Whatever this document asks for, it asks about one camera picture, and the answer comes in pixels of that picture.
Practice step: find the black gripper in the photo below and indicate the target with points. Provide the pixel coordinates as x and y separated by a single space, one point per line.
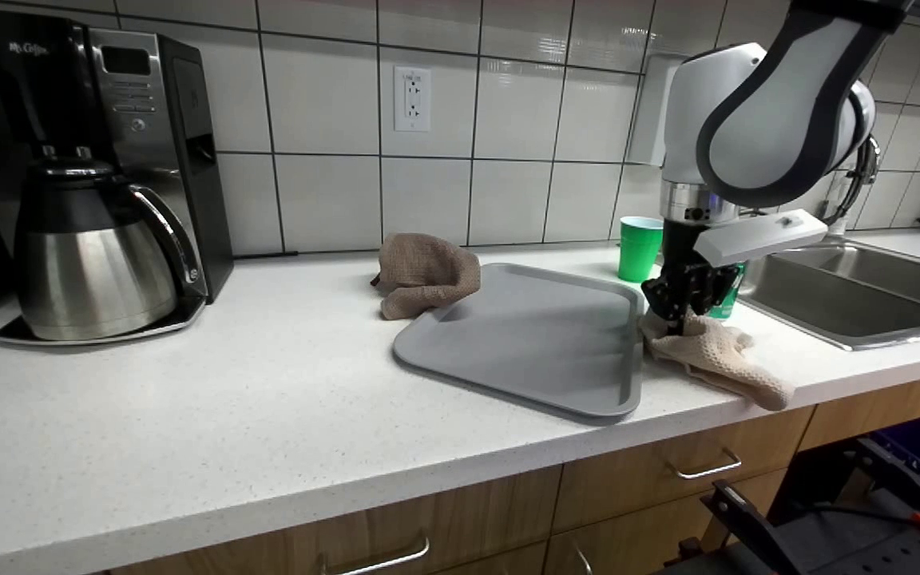
688 266

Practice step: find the cream white towel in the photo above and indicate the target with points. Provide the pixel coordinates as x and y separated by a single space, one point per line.
734 356

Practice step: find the brown towel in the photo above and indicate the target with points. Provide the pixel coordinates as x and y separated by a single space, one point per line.
423 275

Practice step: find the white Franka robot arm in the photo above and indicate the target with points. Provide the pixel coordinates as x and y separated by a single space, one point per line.
767 116

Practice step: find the grey plastic tray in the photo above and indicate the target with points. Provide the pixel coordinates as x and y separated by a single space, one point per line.
529 339

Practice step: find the green plastic cup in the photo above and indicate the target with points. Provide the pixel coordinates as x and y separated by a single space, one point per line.
639 251

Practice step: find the stainless steel sink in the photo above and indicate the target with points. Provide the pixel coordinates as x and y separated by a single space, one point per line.
864 293

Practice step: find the black metal cart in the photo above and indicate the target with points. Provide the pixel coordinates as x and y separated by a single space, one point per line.
864 513

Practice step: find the wooden lower cabinet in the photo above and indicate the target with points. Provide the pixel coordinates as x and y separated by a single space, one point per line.
479 523

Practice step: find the black coffee maker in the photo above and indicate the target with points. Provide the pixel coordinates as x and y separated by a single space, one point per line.
176 137

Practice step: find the stainless steel carafe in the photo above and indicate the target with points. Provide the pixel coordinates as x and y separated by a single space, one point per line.
94 272

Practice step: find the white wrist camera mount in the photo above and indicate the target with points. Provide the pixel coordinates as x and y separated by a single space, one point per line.
765 237

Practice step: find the white wall outlet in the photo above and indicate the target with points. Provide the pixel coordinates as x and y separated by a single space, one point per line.
414 101

